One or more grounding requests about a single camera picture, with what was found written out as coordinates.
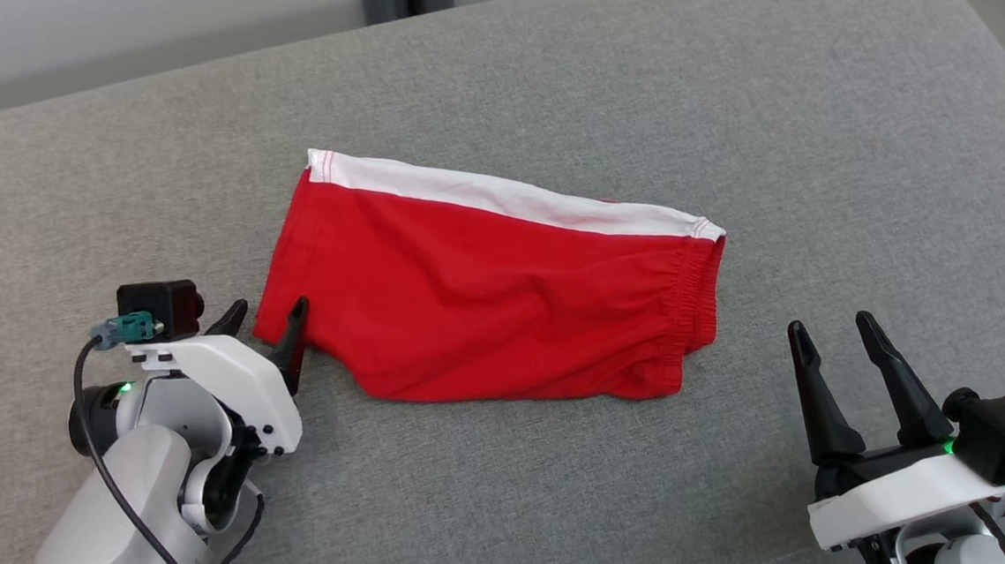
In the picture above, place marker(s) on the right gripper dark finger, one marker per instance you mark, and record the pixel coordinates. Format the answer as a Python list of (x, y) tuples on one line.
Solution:
[(826, 419), (913, 404)]

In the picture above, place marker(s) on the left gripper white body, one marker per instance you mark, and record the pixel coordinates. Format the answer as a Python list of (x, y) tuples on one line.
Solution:
[(235, 380)]

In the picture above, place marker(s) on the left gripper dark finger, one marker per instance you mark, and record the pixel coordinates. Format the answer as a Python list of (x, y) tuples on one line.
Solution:
[(293, 350), (231, 323)]

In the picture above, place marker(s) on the red shorts with white stripe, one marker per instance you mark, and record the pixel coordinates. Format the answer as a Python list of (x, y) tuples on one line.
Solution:
[(486, 301)]

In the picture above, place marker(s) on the left black wrist camera box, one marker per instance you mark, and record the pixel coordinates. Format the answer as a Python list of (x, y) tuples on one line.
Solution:
[(154, 302)]

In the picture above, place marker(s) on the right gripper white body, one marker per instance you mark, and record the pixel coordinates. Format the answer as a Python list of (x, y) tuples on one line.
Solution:
[(897, 489)]

